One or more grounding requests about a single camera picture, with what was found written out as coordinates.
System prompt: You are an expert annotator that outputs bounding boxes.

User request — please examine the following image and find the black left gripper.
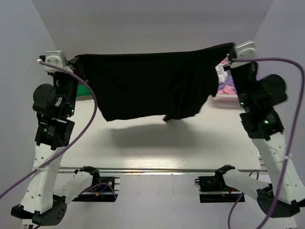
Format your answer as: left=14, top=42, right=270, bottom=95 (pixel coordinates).
left=52, top=56, right=88, bottom=117

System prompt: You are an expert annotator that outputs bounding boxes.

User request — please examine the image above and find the black t shirt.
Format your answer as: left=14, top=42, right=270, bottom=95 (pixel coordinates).
left=71, top=43, right=234, bottom=121

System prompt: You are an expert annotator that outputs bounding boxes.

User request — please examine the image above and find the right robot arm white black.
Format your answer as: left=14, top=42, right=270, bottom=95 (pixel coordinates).
left=214, top=58, right=305, bottom=218

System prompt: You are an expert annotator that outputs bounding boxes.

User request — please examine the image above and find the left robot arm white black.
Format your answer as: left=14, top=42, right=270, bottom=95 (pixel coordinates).
left=11, top=51, right=101, bottom=228

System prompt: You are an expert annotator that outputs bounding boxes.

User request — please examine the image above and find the folded green t shirt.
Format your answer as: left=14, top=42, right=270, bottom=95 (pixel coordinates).
left=76, top=84, right=91, bottom=97

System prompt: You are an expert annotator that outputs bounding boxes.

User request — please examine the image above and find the purple t shirt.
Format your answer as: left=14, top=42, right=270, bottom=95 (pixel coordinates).
left=218, top=76, right=235, bottom=90

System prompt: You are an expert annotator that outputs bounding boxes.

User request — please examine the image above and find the pink t shirt in basket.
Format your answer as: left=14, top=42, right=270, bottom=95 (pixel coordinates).
left=217, top=60, right=237, bottom=95

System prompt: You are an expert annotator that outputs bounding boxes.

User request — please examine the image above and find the white t shirt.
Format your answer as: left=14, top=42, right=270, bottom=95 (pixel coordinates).
left=215, top=64, right=228, bottom=84

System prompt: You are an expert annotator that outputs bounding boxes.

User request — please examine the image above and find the white plastic laundry basket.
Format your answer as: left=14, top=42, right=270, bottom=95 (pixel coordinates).
left=211, top=94, right=242, bottom=109

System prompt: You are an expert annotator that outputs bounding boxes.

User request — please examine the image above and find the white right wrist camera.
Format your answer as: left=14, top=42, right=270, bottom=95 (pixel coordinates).
left=228, top=41, right=258, bottom=69

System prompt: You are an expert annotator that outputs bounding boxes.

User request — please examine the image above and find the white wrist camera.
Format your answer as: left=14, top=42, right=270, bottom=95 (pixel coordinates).
left=38, top=50, right=67, bottom=68
left=228, top=41, right=258, bottom=69

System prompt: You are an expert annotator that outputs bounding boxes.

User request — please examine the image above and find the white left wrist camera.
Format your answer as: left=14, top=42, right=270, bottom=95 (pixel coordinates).
left=38, top=50, right=67, bottom=68

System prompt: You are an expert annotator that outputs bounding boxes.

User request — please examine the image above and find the aluminium rail at table edge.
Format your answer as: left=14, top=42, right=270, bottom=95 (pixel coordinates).
left=58, top=156, right=267, bottom=175

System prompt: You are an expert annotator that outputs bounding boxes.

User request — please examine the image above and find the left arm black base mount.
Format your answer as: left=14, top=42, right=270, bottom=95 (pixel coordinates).
left=73, top=177, right=120, bottom=202

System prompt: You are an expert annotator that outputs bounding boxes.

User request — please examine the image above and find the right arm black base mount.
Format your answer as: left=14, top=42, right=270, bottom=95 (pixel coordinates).
left=194, top=176, right=238, bottom=194

